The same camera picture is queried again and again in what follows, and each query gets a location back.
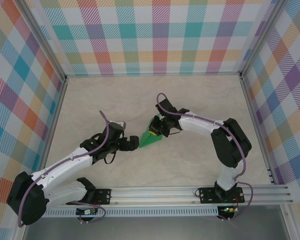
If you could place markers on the green paper sheet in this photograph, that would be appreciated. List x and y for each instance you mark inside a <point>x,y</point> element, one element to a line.
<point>146,140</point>

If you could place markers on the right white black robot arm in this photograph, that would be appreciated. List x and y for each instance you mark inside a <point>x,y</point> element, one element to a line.
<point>197,125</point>

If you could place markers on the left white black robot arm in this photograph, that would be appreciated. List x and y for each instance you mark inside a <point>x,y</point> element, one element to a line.
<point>65,170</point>

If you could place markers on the left small circuit board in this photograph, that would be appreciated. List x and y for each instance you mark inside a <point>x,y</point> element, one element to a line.
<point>86,212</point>

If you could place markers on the small circuit board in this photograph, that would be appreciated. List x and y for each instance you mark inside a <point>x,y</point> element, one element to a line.
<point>86,212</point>
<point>228,209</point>

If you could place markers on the grey metal panel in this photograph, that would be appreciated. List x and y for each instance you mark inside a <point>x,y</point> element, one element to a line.
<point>152,230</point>

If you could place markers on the right small circuit board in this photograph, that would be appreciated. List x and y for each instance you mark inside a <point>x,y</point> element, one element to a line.
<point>228,209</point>

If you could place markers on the long aluminium frame rail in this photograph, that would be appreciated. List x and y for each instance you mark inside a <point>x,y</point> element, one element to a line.
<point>152,75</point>

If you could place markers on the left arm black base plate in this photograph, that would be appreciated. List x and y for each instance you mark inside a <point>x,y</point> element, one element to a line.
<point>105,196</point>

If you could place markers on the wide aluminium mounting rail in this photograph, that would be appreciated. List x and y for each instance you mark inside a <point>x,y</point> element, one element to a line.
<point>152,195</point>

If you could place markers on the aluminium side frame rail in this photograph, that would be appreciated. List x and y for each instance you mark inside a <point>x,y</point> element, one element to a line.
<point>257,130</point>
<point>52,130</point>

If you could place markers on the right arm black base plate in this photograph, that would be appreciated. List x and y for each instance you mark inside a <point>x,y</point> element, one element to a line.
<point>206,198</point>

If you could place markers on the aluminium frame leg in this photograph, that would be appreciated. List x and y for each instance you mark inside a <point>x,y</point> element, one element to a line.
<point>290,230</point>
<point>20,233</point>

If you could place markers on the aluminium frame post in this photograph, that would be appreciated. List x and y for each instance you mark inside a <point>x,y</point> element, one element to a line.
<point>258,37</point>
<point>45,37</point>

